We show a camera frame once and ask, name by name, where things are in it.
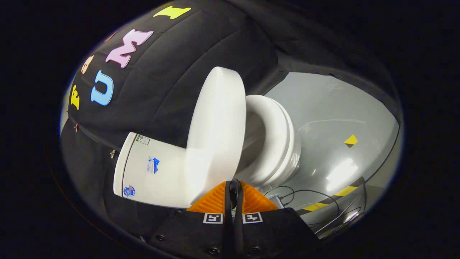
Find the white toilet seat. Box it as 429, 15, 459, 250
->
244, 95, 296, 180

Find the yellow black floor tape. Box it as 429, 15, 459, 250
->
301, 176, 366, 215

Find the white toilet tank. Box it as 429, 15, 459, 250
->
113, 132, 192, 209

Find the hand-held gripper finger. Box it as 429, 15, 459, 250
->
234, 180, 321, 259
143, 180, 234, 259

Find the black backdrop cloth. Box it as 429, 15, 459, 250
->
59, 0, 403, 252

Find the small grey device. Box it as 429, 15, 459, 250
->
269, 195, 288, 209

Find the black cable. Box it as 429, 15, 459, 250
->
264, 186, 362, 236

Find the white toilet bowl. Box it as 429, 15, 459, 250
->
235, 108, 302, 187

